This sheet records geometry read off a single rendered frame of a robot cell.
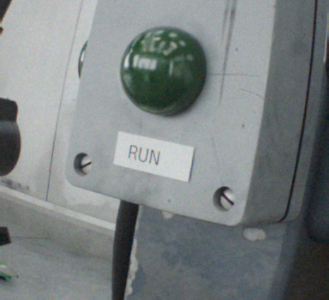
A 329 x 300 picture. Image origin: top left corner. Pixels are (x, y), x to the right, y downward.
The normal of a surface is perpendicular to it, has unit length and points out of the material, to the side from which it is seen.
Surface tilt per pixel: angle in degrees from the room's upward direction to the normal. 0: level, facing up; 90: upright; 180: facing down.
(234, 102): 90
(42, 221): 90
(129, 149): 90
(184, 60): 75
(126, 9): 90
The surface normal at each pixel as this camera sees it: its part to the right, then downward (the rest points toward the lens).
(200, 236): -0.56, -0.05
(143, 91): -0.53, 0.43
